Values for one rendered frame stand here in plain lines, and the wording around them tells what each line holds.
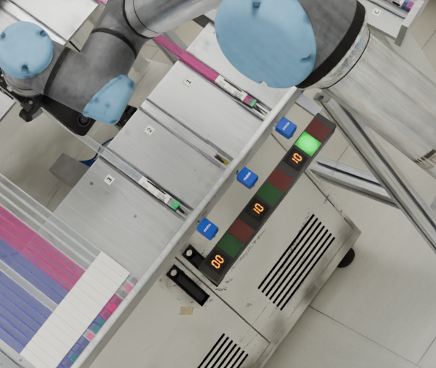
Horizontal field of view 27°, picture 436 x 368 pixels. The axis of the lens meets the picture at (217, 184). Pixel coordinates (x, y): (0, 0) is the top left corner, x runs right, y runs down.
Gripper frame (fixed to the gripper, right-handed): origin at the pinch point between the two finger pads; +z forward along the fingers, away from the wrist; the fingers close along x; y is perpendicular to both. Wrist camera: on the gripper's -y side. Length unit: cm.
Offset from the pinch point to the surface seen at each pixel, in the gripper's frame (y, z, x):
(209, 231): -35.0, -8.6, 0.3
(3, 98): 6.7, 2.5, 2.8
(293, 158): -38.9, -7.3, -18.8
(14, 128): 31, 186, -13
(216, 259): -38.9, -7.3, 3.0
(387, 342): -86, 42, -12
